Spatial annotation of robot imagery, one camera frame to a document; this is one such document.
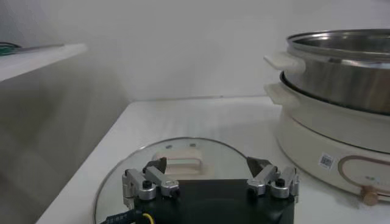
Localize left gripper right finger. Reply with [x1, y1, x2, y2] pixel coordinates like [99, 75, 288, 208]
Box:
[246, 156, 300, 204]

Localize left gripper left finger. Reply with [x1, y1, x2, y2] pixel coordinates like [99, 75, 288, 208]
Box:
[121, 156, 180, 211]

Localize glass lid with cream handle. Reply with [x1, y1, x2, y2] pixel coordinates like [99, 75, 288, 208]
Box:
[93, 136, 254, 224]

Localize stainless steel steamer basket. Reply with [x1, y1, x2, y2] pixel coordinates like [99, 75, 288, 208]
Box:
[263, 29, 390, 116]

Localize cream electric cooker base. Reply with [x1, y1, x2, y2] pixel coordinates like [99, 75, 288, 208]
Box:
[263, 71, 390, 206]

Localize white side table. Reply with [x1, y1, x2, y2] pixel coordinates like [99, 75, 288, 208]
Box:
[0, 42, 88, 82]

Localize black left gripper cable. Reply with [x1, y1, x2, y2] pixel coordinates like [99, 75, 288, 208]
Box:
[100, 209, 155, 224]

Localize green handled scissors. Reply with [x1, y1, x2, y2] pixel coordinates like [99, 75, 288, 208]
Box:
[0, 41, 65, 57]

